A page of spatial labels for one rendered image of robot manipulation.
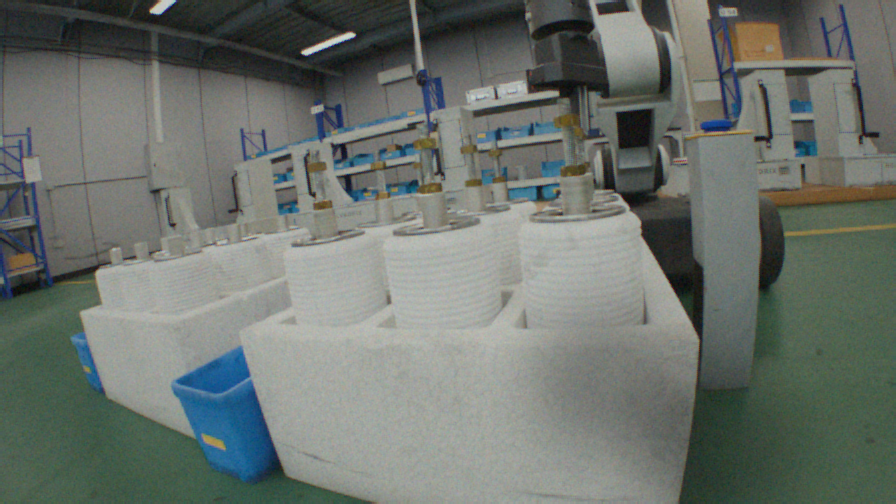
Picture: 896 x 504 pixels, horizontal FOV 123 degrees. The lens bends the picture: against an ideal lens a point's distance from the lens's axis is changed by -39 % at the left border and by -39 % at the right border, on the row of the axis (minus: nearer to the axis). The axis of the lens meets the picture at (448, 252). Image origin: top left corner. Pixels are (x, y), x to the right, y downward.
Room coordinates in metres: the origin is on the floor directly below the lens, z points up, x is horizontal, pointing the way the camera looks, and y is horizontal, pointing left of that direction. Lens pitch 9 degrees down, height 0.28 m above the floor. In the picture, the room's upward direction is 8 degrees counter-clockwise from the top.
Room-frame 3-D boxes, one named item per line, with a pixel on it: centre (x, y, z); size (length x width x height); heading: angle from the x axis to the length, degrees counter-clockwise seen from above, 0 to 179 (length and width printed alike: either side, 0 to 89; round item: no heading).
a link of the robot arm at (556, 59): (0.52, -0.19, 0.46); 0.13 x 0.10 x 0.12; 118
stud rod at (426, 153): (0.34, 0.01, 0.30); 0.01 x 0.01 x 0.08
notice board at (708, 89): (5.29, -4.30, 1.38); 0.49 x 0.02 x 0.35; 68
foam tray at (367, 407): (0.45, -0.04, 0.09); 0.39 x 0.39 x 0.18; 67
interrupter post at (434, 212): (0.34, 0.01, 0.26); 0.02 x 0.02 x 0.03
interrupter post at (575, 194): (0.30, -0.10, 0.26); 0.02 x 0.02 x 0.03
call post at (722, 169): (0.41, -0.34, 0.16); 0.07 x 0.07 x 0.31; 67
